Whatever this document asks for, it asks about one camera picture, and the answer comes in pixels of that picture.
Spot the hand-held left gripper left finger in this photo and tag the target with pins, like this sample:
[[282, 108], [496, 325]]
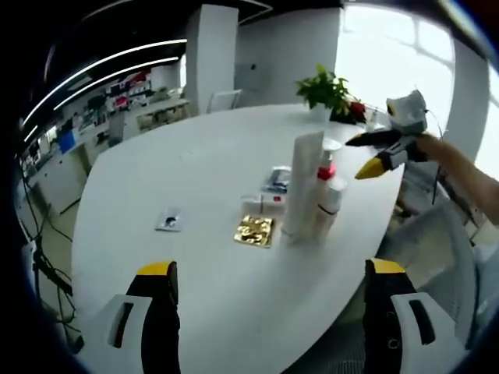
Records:
[[156, 331]]

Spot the white chair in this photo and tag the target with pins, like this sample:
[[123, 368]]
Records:
[[223, 101]]

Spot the blue storage box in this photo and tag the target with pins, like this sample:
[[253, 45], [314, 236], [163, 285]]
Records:
[[66, 141]]

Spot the grey swivel chair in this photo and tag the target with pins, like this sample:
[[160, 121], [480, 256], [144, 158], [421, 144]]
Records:
[[115, 128]]

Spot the large red-collared skincare pump bottle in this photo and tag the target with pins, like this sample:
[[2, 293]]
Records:
[[326, 173]]

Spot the grey mesh office chair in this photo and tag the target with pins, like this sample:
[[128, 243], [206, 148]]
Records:
[[432, 265]]

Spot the white skincare tube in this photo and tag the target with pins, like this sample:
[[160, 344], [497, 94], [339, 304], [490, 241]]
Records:
[[302, 183]]

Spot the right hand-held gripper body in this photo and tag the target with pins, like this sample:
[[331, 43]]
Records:
[[409, 113]]

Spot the green potted plant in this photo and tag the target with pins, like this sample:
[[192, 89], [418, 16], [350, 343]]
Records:
[[321, 91]]

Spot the gold skincare sachet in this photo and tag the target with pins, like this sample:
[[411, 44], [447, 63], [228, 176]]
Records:
[[254, 230]]

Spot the small glass bottle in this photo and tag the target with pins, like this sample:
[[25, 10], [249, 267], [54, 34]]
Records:
[[371, 121]]

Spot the ceiling light strip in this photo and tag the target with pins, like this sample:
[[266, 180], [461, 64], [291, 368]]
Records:
[[117, 76], [101, 64]]

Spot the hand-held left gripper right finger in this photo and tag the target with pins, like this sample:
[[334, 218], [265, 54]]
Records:
[[390, 331]]

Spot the red flower plant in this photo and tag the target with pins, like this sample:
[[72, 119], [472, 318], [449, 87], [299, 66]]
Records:
[[354, 111]]

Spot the clear skincare sachet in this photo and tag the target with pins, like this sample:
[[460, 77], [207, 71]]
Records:
[[170, 219]]

